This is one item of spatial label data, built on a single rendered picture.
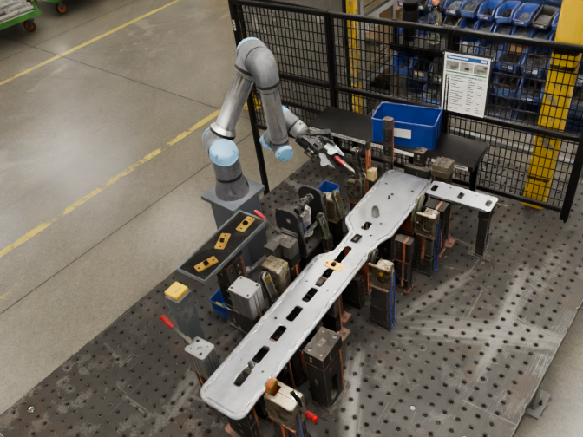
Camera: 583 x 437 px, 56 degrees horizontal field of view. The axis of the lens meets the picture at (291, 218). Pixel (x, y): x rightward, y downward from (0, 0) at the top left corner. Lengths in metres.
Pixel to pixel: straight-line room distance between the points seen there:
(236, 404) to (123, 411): 0.62
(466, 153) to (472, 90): 0.29
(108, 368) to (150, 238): 1.75
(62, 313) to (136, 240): 0.72
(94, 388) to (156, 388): 0.25
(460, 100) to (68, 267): 2.79
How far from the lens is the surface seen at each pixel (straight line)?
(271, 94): 2.25
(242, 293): 1.98
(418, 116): 2.83
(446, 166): 2.57
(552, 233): 2.84
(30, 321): 3.91
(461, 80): 2.69
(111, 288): 3.84
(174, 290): 1.99
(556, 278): 2.64
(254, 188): 2.44
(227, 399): 1.87
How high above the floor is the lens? 2.55
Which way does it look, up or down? 40 degrees down
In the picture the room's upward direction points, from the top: 9 degrees counter-clockwise
